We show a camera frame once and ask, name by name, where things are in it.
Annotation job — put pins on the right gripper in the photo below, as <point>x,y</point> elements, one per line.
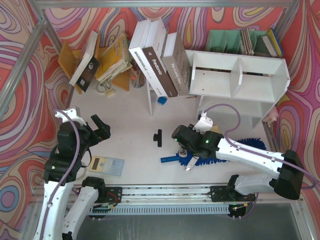
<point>182,146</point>

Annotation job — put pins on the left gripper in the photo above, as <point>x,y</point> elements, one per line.
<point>97,130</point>

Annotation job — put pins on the blue microfiber duster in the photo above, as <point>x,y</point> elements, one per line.
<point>184,160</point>

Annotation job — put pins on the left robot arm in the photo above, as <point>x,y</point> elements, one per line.
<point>74,139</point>

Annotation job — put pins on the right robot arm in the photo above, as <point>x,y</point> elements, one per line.
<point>281,173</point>

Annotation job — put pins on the white bookshelf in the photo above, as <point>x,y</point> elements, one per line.
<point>252,84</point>

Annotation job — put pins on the beige black stapler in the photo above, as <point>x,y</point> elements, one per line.
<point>182,153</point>

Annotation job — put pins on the black T-shaped plastic piece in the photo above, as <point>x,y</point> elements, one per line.
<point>157,137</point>

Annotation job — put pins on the tan sticky note pad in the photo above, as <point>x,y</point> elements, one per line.
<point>215,129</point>

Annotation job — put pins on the blue calculator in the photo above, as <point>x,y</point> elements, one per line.
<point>107,165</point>

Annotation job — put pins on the brass padlock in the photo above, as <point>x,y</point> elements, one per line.
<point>105,89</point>

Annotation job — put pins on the blue tape measure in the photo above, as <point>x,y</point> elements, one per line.
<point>162,100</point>

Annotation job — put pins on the clear pencil cup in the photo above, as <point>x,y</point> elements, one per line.
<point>137,78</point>

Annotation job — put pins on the black and white book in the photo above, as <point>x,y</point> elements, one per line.
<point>86,64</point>

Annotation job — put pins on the stack of yellow books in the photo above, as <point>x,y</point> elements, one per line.
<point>114,60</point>

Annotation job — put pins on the grey Lonely Ones book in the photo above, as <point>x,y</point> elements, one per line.
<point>177,63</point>

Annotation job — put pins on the white Mademoiselle book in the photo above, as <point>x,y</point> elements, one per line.
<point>136,46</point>

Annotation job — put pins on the pink pig toy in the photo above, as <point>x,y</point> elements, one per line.
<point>271,117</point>

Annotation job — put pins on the green desk organizer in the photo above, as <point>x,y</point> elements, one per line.
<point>229,41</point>

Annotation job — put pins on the brown Fredonia book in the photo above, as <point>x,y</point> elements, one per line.
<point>160,82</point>

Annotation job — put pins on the brown notebooks in organizer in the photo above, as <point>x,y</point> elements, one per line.
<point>246,41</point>

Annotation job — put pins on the blue yellow book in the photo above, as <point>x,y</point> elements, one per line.
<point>273,39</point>

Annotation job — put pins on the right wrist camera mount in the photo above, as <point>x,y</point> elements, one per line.
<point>204,124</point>

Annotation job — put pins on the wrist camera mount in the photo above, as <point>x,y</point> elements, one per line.
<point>204,124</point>
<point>72,113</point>

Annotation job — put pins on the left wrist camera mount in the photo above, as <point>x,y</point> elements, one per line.
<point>72,113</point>

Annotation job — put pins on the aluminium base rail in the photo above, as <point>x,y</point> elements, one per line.
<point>161,194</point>

